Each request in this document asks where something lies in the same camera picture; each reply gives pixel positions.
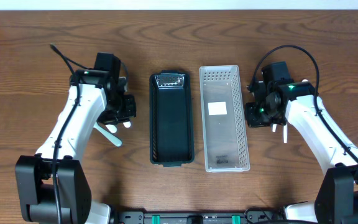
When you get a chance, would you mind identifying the white plastic fork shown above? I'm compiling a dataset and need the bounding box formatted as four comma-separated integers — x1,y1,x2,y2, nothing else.
105,124,117,133
123,121,131,128

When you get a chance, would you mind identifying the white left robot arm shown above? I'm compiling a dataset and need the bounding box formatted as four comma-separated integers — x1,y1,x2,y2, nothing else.
15,52,136,223

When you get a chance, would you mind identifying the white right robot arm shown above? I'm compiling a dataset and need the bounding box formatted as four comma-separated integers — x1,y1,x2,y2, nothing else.
246,62,358,223

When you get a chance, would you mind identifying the clear plastic basket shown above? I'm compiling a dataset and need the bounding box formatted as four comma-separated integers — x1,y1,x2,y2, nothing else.
199,65,250,172

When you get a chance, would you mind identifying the mint green plastic fork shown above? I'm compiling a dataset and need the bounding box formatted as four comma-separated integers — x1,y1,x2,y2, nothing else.
93,123,122,147

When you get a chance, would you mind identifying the black plastic basket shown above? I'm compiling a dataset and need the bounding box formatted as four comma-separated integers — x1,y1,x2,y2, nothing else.
149,70,195,167

